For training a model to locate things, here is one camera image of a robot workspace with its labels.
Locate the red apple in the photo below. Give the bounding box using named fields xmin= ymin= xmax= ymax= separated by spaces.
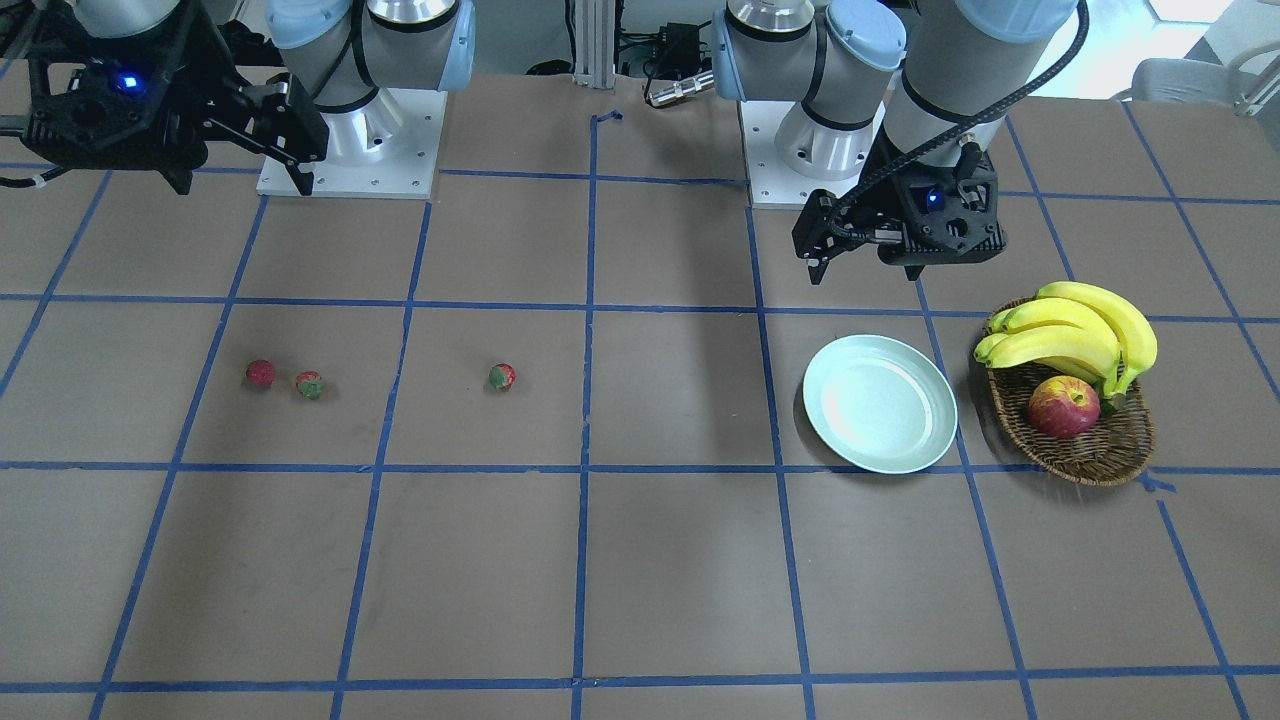
xmin=1025 ymin=375 xmax=1101 ymax=439

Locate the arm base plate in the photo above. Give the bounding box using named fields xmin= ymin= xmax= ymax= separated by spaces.
xmin=300 ymin=88 xmax=449 ymax=200
xmin=739 ymin=101 xmax=884 ymax=210

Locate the aluminium frame post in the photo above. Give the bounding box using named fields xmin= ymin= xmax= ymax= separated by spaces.
xmin=570 ymin=0 xmax=620 ymax=91

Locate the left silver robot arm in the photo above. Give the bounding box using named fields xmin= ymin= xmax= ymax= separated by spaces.
xmin=710 ymin=1 xmax=1091 ymax=284

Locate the red strawberry green top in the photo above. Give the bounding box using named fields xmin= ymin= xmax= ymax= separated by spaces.
xmin=294 ymin=370 xmax=326 ymax=400

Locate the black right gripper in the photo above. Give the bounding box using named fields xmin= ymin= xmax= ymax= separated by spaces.
xmin=20 ymin=1 xmax=329 ymax=197

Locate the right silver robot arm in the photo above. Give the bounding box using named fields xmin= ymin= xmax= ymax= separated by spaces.
xmin=3 ymin=1 xmax=475 ymax=200

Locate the brown wicker basket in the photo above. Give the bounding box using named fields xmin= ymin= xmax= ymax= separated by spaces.
xmin=973 ymin=357 xmax=1155 ymax=486

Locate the light green plate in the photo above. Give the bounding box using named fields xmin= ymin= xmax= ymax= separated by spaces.
xmin=801 ymin=334 xmax=957 ymax=475

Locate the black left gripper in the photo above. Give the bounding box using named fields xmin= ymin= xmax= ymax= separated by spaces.
xmin=792 ymin=150 xmax=1007 ymax=286

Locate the yellow banana bunch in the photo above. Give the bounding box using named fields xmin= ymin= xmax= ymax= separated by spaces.
xmin=973 ymin=281 xmax=1158 ymax=401

